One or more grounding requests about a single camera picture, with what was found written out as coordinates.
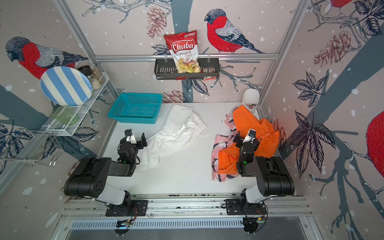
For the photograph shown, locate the white shorts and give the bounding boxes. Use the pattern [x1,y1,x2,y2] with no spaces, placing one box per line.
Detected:
[138,105,207,166]

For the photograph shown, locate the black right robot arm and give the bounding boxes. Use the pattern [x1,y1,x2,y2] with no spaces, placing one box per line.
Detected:
[234,129,295,204]

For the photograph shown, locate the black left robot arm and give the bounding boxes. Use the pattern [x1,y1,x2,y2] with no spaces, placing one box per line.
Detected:
[64,129,148,208]

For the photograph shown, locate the orange cloth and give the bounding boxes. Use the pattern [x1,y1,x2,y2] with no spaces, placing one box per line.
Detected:
[212,105,280,179]

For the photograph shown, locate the pink patterned cloth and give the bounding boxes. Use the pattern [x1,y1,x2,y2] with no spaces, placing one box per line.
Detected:
[211,108,239,182]

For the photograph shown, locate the teal plastic basket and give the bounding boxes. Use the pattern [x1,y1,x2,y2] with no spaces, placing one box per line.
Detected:
[108,93,163,124]

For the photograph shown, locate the white mannequin head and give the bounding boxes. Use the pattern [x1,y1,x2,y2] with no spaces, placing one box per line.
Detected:
[242,89,260,114]

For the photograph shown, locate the green glass cup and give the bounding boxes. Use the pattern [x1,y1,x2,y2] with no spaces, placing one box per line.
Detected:
[51,106,79,126]

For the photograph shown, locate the beige spice jar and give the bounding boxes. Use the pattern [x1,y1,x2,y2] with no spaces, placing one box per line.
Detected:
[90,65,105,91]

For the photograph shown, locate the blue white striped plate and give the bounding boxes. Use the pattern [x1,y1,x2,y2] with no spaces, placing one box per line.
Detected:
[40,67,92,107]

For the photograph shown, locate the dark lid spice jar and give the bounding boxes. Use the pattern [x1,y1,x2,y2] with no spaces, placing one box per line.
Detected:
[78,66,94,79]

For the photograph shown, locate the red Chuba chips bag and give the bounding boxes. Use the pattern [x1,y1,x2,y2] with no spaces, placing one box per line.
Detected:
[164,30,202,74]

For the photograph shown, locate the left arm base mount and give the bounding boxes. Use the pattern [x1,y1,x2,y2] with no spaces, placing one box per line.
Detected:
[105,200,148,217]

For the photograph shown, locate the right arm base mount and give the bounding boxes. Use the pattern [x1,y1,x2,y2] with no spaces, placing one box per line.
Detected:
[224,199,268,216]

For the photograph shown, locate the clear acrylic wall shelf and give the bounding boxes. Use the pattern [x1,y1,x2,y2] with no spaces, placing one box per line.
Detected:
[42,73,110,137]

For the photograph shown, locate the metal wire rack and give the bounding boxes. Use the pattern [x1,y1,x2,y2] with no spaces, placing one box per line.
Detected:
[1,129,64,168]

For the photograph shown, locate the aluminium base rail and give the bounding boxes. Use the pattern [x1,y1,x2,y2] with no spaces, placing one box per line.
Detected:
[59,193,313,220]

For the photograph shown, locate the black wire hanging basket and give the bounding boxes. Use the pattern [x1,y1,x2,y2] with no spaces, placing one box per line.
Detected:
[154,57,220,81]

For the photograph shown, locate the aluminium frame crossbar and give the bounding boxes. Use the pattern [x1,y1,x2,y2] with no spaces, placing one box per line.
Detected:
[93,53,280,63]

